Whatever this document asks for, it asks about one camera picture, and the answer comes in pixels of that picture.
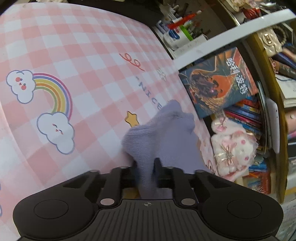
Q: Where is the Harry Potter book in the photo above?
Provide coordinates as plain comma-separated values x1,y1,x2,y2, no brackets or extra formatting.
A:
179,47,258,118

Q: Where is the white pen holder box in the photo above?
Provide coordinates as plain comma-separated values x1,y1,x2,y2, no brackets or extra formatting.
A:
156,10,208,51

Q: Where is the pink white plush bunny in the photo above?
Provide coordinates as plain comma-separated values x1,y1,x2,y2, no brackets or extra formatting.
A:
211,117,258,182

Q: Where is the brown and purple sweater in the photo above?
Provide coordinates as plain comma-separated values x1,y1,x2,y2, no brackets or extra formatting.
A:
121,100,210,199

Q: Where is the pink checkered desk mat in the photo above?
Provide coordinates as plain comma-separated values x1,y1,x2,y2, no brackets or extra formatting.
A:
0,2,218,232

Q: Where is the wooden bookshelf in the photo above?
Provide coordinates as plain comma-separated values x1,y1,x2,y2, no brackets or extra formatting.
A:
174,1,295,203

